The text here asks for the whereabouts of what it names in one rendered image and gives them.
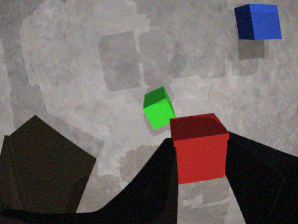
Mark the blue block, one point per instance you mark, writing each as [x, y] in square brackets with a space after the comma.
[258, 22]

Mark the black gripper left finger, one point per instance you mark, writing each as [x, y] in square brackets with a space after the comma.
[150, 198]

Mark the red block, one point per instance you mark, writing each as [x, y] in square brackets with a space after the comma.
[200, 143]

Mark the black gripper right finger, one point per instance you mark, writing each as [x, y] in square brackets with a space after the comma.
[264, 181]

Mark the green block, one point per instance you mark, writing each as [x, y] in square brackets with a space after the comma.
[158, 111]
[155, 93]

